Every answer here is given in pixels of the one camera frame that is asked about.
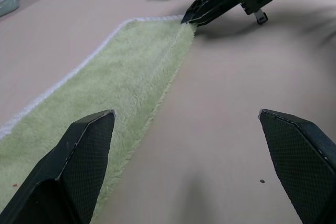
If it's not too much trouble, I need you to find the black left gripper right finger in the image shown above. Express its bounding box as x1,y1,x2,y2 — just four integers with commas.
258,108,336,224

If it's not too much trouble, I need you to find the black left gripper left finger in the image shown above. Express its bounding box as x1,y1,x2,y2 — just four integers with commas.
0,109,117,224

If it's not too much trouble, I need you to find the light green fluffy towel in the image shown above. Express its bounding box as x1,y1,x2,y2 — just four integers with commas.
0,14,197,224

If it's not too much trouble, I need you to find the pale green container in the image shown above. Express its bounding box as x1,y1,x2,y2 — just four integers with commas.
0,0,20,17

